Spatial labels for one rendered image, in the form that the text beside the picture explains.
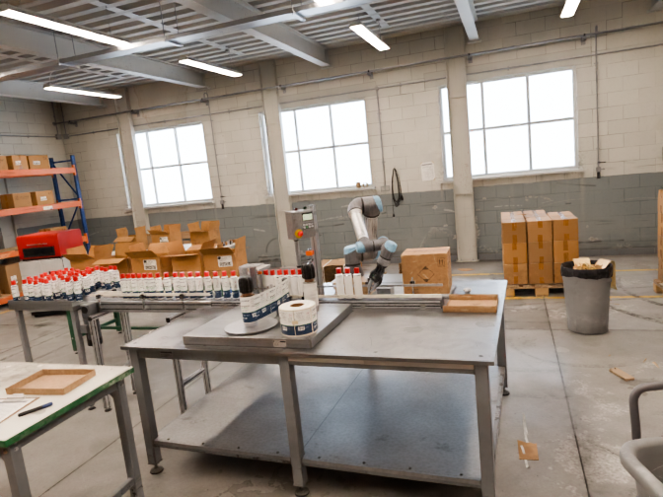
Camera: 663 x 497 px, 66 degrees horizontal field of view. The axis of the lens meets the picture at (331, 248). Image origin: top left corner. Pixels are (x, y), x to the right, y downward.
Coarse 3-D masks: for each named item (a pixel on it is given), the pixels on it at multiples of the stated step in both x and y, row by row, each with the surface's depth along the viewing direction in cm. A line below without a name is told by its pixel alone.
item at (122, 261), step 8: (120, 248) 570; (128, 248) 568; (112, 256) 568; (120, 256) 570; (128, 256) 567; (96, 264) 533; (104, 264) 546; (112, 264) 543; (120, 264) 541; (128, 264) 541; (120, 272) 543; (128, 272) 540
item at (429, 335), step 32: (480, 288) 345; (192, 320) 339; (352, 320) 302; (384, 320) 296; (416, 320) 290; (448, 320) 284; (480, 320) 279; (192, 352) 281; (224, 352) 274; (256, 352) 266; (288, 352) 261; (320, 352) 256; (352, 352) 251; (384, 352) 247; (416, 352) 243; (448, 352) 239; (480, 352) 235
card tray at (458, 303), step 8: (456, 296) 322; (464, 296) 321; (472, 296) 319; (480, 296) 317; (488, 296) 315; (496, 296) 313; (448, 304) 315; (456, 304) 313; (464, 304) 312; (472, 304) 310; (480, 304) 308; (488, 304) 306; (496, 304) 295; (448, 312) 300; (456, 312) 298; (464, 312) 296; (472, 312) 295; (480, 312) 293; (488, 312) 291
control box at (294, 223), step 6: (300, 210) 342; (306, 210) 344; (312, 210) 346; (288, 216) 342; (294, 216) 338; (300, 216) 341; (288, 222) 343; (294, 222) 339; (300, 222) 341; (306, 222) 344; (288, 228) 345; (294, 228) 339; (300, 228) 341; (312, 228) 347; (288, 234) 346; (294, 234) 340; (306, 234) 344; (312, 234) 347
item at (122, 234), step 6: (120, 228) 790; (138, 228) 777; (144, 228) 791; (120, 234) 788; (126, 234) 801; (138, 234) 777; (144, 234) 791; (114, 240) 774; (120, 240) 770; (126, 240) 766; (132, 240) 773; (138, 240) 777; (144, 240) 790; (144, 246) 789
